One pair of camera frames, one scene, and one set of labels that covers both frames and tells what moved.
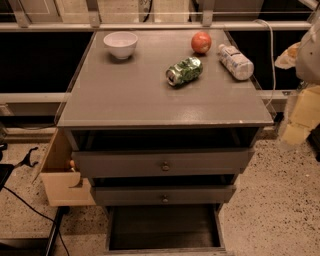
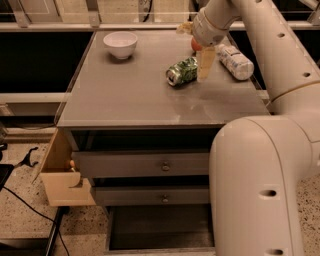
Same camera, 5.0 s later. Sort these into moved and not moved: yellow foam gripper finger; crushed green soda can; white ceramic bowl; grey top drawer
Moved: yellow foam gripper finger
Not moved: white ceramic bowl; grey top drawer; crushed green soda can
